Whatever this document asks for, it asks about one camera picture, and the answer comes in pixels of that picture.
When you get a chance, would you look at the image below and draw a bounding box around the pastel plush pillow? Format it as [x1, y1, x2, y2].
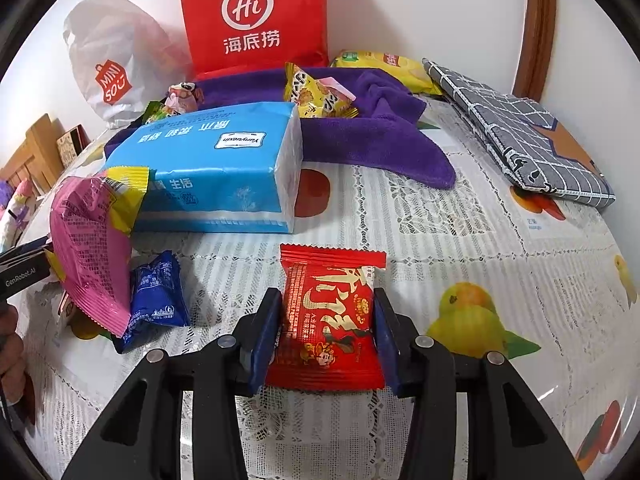
[0, 180, 40, 252]

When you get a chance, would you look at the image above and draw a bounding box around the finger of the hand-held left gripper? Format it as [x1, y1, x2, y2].
[0, 240, 53, 272]

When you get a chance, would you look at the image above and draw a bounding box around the red snack packet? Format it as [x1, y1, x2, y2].
[265, 243, 387, 391]

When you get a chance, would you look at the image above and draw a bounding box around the wooden headboard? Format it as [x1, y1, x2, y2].
[0, 114, 62, 196]

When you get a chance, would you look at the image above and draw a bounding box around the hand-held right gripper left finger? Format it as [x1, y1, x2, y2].
[62, 287, 286, 480]

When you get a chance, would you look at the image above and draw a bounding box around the grey checked folded cloth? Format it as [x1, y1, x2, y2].
[422, 58, 615, 208]

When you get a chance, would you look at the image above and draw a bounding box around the large pink snack packet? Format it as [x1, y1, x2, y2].
[50, 166, 151, 338]

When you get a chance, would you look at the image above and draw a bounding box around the pale pink snack packet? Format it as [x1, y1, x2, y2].
[320, 76, 357, 104]

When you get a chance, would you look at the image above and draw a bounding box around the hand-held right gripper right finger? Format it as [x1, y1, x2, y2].
[372, 287, 586, 480]

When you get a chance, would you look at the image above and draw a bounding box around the green snack packet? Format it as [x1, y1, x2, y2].
[142, 101, 173, 126]

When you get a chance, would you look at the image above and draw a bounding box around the blue snack packet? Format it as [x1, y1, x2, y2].
[112, 251, 191, 354]

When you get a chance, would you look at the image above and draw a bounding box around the person's left hand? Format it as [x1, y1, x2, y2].
[0, 304, 27, 403]

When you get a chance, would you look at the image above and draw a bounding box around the white plastic shopping bag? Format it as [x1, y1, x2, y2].
[62, 0, 195, 129]

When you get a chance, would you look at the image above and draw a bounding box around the purple towel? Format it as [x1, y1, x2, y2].
[104, 66, 457, 191]

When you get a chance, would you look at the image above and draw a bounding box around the patterned book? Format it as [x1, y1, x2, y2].
[56, 127, 92, 168]

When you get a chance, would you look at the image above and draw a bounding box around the yellow chip bag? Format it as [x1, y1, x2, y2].
[330, 50, 444, 96]

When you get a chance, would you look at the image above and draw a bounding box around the white panda snack packet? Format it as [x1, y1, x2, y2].
[166, 84, 201, 114]

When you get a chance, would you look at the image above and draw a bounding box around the brown wooden door frame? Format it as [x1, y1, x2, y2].
[512, 0, 557, 103]

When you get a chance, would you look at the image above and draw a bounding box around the blue tissue pack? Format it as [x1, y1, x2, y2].
[102, 101, 304, 235]

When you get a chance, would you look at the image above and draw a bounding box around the red paper bag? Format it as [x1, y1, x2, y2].
[177, 0, 328, 82]

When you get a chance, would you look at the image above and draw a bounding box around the yellow snack packet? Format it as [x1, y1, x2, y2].
[283, 62, 359, 120]

